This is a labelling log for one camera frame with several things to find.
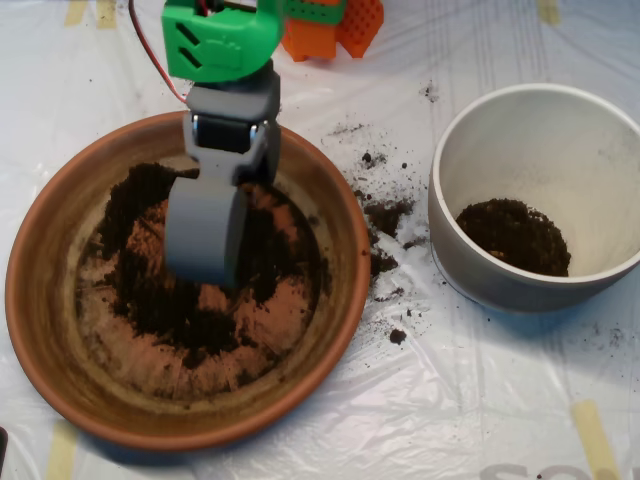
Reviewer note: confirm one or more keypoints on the dark soil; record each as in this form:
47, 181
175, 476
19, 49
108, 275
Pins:
515, 240
125, 280

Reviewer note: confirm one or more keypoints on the terracotta saucer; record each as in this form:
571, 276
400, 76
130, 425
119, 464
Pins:
50, 320

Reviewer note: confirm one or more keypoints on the clear plastic cover sheet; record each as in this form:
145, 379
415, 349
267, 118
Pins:
450, 400

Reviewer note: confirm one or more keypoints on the spilled soil pile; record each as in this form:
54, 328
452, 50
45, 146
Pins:
387, 215

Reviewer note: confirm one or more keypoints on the white ceramic pot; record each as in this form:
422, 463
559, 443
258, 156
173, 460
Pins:
550, 150

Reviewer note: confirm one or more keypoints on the dark brown crumb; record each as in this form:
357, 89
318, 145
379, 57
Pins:
397, 336
367, 158

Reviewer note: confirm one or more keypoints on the black object at edge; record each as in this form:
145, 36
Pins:
2, 445

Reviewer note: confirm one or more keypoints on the beige masking tape strip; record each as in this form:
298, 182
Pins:
62, 450
75, 12
548, 10
106, 12
595, 440

